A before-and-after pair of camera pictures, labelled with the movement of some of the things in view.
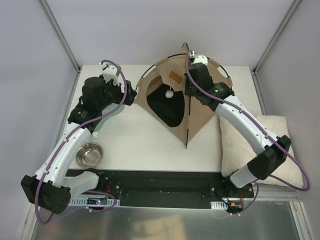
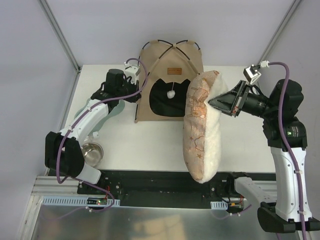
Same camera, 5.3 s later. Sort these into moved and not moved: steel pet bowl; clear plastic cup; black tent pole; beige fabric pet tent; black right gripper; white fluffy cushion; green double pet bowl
Moved: black right gripper; beige fabric pet tent; black tent pole; white fluffy cushion
Not moved: steel pet bowl; green double pet bowl; clear plastic cup
